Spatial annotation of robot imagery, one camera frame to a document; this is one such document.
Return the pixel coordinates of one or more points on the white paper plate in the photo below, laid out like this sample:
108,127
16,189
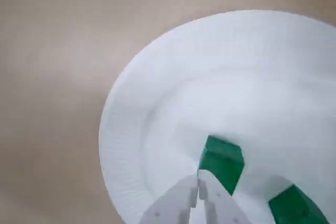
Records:
223,77

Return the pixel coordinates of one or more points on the green cube block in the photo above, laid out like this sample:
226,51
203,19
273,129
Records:
294,205
223,161

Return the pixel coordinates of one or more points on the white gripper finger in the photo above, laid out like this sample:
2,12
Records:
220,205
173,203

